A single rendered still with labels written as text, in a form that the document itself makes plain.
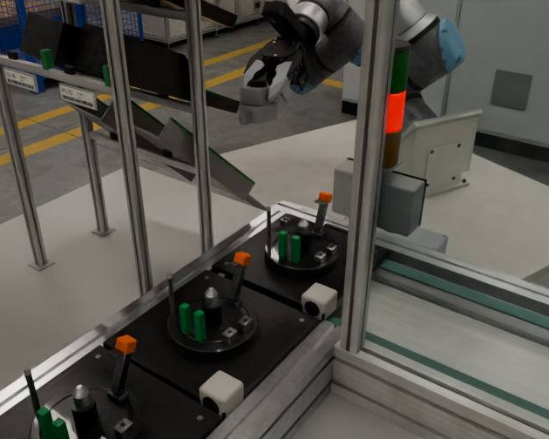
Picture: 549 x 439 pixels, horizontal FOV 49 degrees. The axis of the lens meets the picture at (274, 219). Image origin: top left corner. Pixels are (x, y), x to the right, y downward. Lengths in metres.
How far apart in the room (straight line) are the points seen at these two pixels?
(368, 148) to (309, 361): 0.34
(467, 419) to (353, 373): 0.18
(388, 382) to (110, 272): 0.65
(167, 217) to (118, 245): 0.16
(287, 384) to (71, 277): 0.60
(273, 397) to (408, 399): 0.20
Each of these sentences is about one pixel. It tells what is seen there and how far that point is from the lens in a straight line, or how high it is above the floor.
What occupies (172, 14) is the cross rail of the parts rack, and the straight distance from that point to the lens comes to 1.08.
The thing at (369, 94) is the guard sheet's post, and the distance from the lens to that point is 0.76.
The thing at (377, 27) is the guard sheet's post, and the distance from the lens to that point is 0.72.
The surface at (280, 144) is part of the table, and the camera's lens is 1.89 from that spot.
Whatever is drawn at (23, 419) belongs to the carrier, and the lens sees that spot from 0.90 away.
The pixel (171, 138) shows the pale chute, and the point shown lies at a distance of 1.11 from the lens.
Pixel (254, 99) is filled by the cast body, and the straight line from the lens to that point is 1.08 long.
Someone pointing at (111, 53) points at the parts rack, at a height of 1.36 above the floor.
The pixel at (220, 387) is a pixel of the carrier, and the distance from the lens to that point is 0.85.
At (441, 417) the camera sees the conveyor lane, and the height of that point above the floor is 0.92.
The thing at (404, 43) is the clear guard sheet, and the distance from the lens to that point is 0.73.
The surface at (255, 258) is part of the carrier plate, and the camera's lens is 1.13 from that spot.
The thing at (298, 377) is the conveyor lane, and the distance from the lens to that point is 0.91.
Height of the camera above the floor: 1.60
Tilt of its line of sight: 30 degrees down
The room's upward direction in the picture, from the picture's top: straight up
